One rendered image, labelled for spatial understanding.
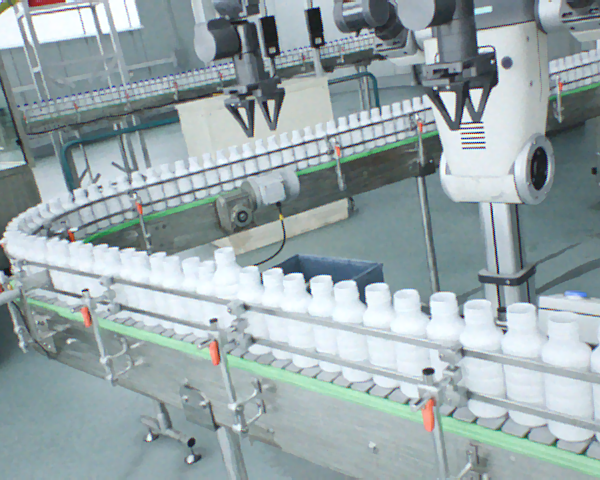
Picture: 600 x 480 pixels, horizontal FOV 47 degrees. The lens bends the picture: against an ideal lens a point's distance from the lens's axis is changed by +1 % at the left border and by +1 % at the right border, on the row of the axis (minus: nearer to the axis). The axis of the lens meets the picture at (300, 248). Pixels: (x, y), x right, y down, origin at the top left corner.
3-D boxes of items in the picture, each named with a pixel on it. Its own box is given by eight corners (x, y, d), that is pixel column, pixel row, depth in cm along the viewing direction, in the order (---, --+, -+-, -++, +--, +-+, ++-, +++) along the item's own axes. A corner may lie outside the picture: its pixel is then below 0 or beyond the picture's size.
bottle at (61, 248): (95, 297, 181) (78, 238, 176) (77, 307, 177) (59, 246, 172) (80, 296, 185) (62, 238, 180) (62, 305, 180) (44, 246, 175)
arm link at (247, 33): (261, 16, 128) (240, 21, 132) (234, 20, 123) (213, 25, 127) (268, 54, 130) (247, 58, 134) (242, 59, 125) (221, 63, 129)
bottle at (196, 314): (227, 330, 144) (210, 257, 139) (203, 342, 141) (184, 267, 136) (214, 324, 149) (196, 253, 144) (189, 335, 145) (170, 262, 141)
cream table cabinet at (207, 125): (315, 207, 636) (291, 79, 601) (351, 217, 582) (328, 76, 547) (207, 242, 590) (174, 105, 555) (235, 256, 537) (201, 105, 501)
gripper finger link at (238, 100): (230, 141, 133) (220, 92, 130) (256, 132, 138) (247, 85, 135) (254, 139, 128) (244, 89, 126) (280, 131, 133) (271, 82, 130)
